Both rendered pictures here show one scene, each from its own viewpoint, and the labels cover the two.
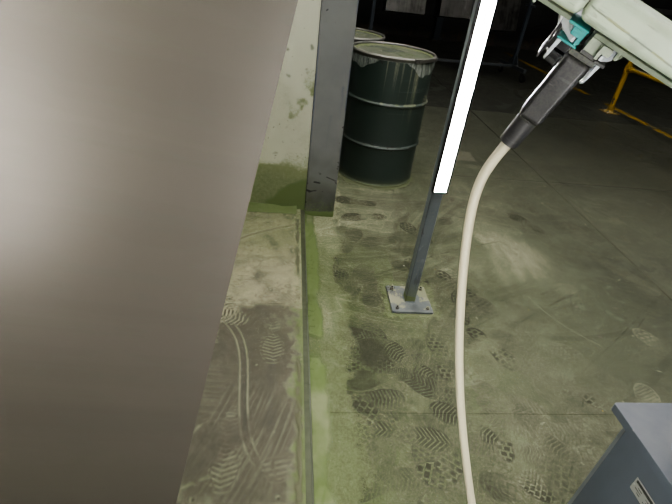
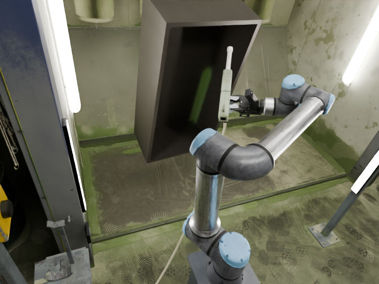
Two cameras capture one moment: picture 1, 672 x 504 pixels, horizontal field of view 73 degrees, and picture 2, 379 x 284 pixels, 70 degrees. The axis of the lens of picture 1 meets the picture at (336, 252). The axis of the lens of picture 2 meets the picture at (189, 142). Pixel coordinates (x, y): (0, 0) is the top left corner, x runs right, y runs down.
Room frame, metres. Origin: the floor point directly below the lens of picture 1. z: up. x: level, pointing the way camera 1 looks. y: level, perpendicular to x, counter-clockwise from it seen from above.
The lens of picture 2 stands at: (0.10, -1.38, 2.04)
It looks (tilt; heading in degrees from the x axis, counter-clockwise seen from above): 39 degrees down; 72
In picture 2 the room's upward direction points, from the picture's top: 8 degrees clockwise
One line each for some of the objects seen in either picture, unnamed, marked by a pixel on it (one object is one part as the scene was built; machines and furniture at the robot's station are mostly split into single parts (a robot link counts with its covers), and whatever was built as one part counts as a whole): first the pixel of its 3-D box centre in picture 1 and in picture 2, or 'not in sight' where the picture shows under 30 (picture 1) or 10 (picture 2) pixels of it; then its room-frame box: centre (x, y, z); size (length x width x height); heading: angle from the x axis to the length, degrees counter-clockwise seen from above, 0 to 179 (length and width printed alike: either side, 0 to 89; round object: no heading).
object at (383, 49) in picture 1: (393, 52); not in sight; (3.31, -0.21, 0.86); 0.54 x 0.54 x 0.01
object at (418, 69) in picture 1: (383, 115); not in sight; (3.30, -0.21, 0.44); 0.59 x 0.58 x 0.89; 23
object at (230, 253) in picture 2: not in sight; (230, 253); (0.56, -0.81, 0.83); 0.17 x 0.15 x 0.18; 125
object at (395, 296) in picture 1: (408, 299); (324, 234); (1.78, -0.38, 0.01); 0.20 x 0.20 x 0.01; 8
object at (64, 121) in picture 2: not in sight; (75, 171); (-0.15, -0.30, 0.96); 0.06 x 0.02 x 0.63; 98
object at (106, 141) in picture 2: not in sight; (198, 127); (0.99, 1.13, 0.11); 2.70 x 0.02 x 0.13; 8
